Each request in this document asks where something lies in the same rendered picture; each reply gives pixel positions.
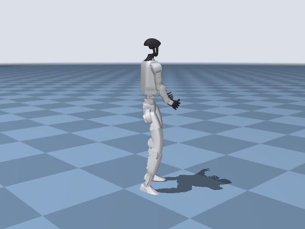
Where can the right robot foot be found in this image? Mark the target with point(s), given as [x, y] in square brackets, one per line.
[149, 189]

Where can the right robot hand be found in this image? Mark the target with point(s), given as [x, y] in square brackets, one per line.
[175, 104]

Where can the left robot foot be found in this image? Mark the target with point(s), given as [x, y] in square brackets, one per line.
[156, 178]

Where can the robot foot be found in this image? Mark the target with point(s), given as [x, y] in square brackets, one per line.
[149, 189]
[156, 178]

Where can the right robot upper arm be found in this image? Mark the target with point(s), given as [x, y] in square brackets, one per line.
[156, 68]

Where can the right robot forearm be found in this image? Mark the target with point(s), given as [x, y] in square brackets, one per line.
[163, 94]

